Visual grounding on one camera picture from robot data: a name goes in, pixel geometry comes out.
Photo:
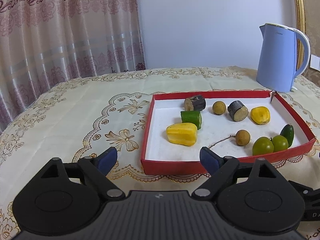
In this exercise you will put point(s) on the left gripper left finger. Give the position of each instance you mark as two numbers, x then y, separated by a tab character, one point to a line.
95	171

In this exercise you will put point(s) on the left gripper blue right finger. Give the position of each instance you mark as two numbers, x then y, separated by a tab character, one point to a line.
221	170

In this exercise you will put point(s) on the longan fruit with stem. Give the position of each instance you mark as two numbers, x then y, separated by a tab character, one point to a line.
242	138

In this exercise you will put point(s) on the green tomato outside tray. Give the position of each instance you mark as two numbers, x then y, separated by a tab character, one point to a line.
262	145

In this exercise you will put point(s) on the large yellow fruit piece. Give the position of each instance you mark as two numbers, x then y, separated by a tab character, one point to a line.
182	134

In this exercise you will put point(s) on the dark sugarcane piece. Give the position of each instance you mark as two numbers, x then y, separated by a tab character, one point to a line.
195	103
237	111

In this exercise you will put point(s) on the cut green cucumber piece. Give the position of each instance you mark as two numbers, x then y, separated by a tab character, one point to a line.
193	117

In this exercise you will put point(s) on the green tomato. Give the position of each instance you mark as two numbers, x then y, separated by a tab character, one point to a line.
280	143

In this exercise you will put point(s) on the brown longan fruit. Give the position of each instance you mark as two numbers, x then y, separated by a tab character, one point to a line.
219	107

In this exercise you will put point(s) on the red shallow box tray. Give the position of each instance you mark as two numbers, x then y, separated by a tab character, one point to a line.
160	157

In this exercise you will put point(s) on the cream embroidered tablecloth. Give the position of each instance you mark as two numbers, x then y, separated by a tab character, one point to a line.
85	116

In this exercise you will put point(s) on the dark green cucumber end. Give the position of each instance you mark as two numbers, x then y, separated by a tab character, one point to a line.
288	133

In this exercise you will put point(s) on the blue electric kettle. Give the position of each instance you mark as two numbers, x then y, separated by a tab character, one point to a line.
277	68

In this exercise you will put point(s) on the pink patterned curtain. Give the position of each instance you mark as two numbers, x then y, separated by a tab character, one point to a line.
45	42

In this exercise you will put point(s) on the white wall switch panel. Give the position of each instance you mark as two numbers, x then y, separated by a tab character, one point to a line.
315	62

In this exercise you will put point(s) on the gold wall frame moulding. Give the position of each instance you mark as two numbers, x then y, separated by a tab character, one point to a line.
300	25

